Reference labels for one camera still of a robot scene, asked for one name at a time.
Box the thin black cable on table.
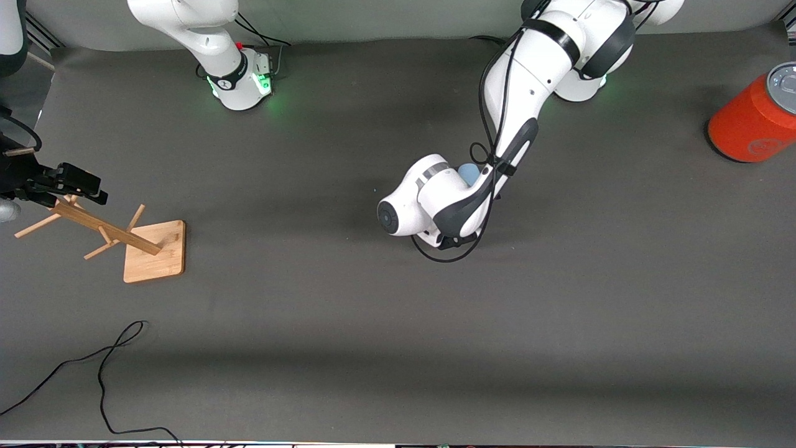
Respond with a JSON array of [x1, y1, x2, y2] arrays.
[[0, 320, 185, 447]]

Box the bamboo cup rack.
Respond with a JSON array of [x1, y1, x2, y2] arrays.
[[14, 194, 187, 284]]

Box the orange cylindrical speaker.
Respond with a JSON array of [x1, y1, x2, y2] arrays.
[[707, 62, 796, 164]]

